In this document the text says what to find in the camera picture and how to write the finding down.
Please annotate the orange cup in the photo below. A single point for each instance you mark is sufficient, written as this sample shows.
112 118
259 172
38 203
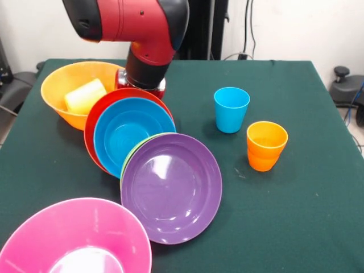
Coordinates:
266 139
263 165

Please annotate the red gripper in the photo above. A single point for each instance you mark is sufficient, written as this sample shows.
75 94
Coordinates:
120 84

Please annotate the dark green table cloth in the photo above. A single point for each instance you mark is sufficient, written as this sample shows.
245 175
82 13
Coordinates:
284 213

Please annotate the pink bowl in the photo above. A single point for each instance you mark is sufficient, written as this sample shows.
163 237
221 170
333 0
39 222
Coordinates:
79 227

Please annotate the large blue bowl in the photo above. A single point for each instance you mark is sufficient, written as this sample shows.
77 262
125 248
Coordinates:
159 116

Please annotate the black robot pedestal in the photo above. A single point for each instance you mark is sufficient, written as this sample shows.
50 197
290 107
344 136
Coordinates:
199 28

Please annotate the black chair base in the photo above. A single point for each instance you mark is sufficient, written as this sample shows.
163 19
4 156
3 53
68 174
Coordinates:
345 88

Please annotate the purple bowl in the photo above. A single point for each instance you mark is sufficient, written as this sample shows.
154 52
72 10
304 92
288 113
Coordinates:
170 187

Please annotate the small translucent blue bowl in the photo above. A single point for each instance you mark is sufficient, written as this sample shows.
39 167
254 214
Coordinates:
125 133

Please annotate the red bowl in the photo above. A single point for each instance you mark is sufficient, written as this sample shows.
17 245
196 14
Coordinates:
89 136

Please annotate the blue cup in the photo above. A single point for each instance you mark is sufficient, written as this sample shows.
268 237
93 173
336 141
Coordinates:
231 113

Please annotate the green bowl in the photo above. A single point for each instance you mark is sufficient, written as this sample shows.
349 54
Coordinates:
129 159

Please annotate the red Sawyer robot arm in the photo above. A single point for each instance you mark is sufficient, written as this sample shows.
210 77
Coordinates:
128 20

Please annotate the orange bowl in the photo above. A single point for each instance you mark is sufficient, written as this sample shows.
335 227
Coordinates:
59 82

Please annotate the yellow cup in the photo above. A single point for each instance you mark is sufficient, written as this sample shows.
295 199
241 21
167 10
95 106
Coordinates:
85 96

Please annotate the black office chair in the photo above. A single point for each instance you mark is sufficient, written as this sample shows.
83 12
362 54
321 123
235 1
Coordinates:
17 85

